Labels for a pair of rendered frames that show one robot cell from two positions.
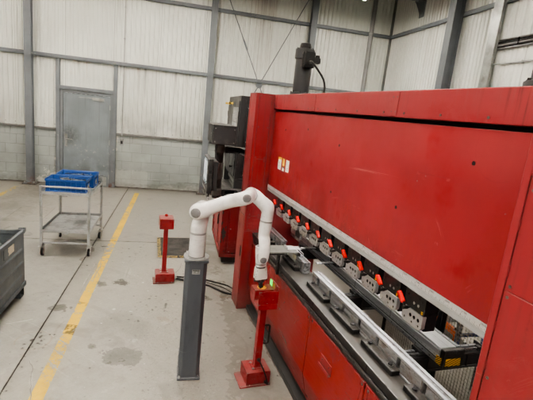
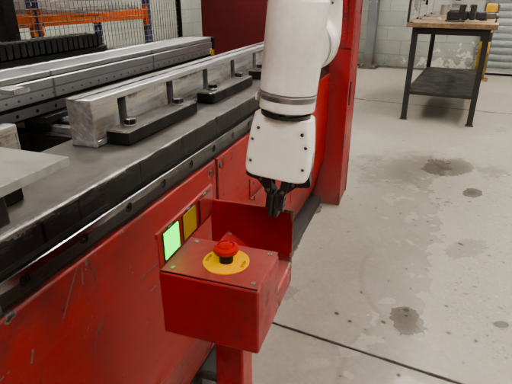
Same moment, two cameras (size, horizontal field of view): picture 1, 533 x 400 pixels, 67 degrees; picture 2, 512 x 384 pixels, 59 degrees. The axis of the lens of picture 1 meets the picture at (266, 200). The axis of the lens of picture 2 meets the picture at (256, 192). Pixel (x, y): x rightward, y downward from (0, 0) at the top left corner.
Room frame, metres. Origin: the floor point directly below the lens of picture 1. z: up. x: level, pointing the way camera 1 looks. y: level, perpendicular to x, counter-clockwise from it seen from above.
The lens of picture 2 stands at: (3.39, 0.37, 1.16)
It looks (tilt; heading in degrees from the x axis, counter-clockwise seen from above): 24 degrees down; 219
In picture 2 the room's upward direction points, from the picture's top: straight up
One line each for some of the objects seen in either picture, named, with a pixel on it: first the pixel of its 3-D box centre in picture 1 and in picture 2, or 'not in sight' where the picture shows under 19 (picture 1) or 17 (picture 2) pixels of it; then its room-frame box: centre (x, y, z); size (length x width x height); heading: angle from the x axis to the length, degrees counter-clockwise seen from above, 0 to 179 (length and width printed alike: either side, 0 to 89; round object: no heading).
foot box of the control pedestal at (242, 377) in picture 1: (251, 372); not in sight; (2.91, -0.03, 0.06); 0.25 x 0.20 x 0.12; 110
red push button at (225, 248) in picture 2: not in sight; (225, 254); (2.96, -0.04, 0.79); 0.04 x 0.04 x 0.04
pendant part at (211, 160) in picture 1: (210, 173); not in sight; (4.30, 0.63, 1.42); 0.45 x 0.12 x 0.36; 15
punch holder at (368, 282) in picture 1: (375, 275); not in sight; (2.23, -0.68, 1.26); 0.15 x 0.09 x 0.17; 19
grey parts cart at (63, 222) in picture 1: (73, 213); not in sight; (5.42, 2.66, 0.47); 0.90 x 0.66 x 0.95; 13
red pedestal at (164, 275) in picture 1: (165, 248); not in sight; (4.59, 1.15, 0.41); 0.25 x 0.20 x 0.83; 109
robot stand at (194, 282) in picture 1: (192, 317); not in sight; (2.90, 0.48, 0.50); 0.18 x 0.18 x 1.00; 13
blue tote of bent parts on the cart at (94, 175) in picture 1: (78, 178); not in sight; (5.67, 2.71, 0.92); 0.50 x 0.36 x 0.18; 103
